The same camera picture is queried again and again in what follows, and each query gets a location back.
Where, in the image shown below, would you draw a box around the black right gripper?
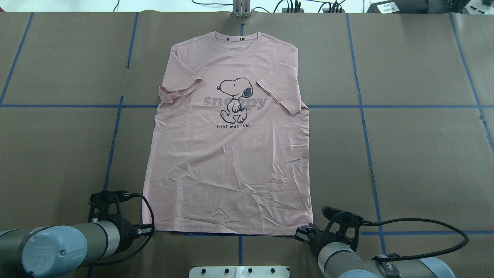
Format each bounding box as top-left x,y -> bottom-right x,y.
295,223 -> 336,257

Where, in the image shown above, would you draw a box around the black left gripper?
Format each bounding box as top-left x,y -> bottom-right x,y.
115,219 -> 155,249

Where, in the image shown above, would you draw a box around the pink Snoopy t-shirt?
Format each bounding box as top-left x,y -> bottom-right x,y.
142,32 -> 313,236

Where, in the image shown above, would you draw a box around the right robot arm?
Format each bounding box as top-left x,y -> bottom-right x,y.
295,223 -> 456,278

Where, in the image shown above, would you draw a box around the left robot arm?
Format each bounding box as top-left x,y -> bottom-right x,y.
0,219 -> 155,278

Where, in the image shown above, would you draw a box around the black box with label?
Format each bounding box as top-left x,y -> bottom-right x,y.
365,0 -> 429,14

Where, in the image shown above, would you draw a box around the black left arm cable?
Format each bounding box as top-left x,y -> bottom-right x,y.
91,193 -> 156,266

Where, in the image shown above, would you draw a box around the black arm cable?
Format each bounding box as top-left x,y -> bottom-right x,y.
363,218 -> 469,263
91,193 -> 156,266

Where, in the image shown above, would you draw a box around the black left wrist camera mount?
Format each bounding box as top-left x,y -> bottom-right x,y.
88,190 -> 136,225

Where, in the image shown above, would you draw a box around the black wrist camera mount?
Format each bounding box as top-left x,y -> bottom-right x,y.
321,206 -> 374,251
88,190 -> 136,225

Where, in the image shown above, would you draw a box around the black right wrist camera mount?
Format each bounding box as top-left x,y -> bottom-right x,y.
321,206 -> 374,251

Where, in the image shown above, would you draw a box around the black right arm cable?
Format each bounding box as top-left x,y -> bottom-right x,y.
363,218 -> 469,263

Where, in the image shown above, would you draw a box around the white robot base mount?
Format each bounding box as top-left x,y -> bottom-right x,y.
188,265 -> 291,278

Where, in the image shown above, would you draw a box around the black cables at table edge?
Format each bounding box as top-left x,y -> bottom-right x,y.
192,0 -> 348,14

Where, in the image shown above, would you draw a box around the grey metal camera post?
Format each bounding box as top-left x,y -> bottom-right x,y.
232,0 -> 252,18

